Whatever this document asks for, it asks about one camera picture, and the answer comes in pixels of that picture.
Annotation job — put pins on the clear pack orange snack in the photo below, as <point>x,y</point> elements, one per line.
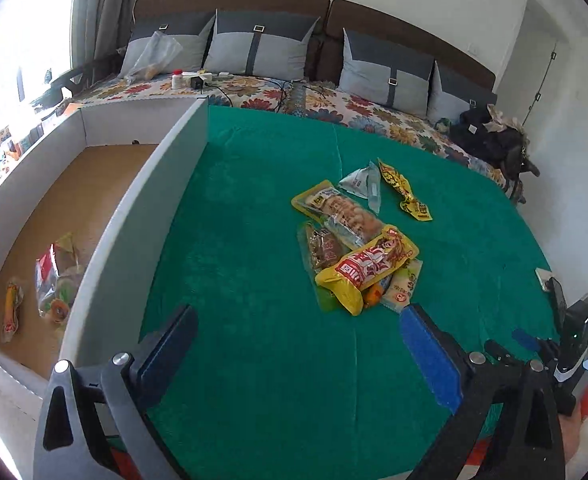
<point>13,299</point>

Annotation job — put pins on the far left grey pillow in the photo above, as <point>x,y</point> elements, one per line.
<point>190,29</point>

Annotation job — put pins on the white cardboard box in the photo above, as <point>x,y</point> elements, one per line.
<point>112,175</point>

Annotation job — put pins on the person's right hand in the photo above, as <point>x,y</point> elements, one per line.
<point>574,430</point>

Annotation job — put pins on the clear narrow snack pack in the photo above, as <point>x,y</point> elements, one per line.
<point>374,187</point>

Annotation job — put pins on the green bedspread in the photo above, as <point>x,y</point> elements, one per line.
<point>286,226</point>

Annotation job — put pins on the yellow tray snack pack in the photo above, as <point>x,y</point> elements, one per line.
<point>352,224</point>

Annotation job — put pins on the white triangular snack pack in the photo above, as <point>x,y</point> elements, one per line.
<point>356,183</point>

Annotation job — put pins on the white card on bed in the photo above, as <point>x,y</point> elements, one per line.
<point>544,276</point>

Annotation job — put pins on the grey curtain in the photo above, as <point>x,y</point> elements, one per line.
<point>98,28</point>

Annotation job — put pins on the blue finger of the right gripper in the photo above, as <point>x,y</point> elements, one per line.
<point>525,340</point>

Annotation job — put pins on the grey pillow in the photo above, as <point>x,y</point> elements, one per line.
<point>260,43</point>
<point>190,29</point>
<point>452,95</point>
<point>385,73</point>

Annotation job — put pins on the yellow wrapper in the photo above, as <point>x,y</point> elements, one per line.
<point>408,201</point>

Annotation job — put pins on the large yellow red snack bag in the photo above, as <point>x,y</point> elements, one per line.
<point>366,266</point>

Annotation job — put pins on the pile of dark clothes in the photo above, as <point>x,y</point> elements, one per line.
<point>483,133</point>

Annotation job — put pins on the brown headboard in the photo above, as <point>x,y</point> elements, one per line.
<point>325,49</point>

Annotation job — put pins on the black power adapter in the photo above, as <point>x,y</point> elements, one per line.
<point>196,83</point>

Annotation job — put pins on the white bottle red cap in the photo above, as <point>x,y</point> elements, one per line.
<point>177,80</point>

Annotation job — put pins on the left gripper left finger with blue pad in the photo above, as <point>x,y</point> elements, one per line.
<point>159,355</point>

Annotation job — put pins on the clear plastic bag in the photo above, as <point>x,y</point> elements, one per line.
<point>147,57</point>

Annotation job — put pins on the black chair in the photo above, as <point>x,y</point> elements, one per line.
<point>78,80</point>

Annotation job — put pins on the white pack red logo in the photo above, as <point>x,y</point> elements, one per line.
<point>402,285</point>

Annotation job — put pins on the brown snack pack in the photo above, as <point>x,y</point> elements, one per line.
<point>320,248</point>

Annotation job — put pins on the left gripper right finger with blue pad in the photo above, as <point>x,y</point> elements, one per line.
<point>443,364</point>

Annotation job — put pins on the dried fruit bag red label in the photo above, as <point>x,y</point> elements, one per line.
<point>58,275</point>

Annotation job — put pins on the floral bed sheet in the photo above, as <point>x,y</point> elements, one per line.
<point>315,100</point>

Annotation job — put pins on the far right grey pillow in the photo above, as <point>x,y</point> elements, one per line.
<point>452,95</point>

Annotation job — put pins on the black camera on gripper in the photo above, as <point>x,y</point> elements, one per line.
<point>573,341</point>

